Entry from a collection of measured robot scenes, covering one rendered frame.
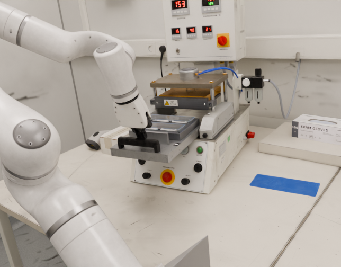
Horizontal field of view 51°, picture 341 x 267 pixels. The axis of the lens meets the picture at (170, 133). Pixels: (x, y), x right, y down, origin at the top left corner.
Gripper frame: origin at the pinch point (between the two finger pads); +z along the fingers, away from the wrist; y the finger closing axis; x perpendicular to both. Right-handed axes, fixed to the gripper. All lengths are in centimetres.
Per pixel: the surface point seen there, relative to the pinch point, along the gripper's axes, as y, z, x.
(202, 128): 12.6, 11.2, 17.8
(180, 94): -1.3, 6.8, 32.5
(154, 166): -6.2, 22.9, 7.5
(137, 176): -13.1, 26.4, 3.9
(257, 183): 31.1, 33.1, 14.6
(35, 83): -143, 34, 79
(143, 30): -58, 11, 105
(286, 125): 32, 47, 65
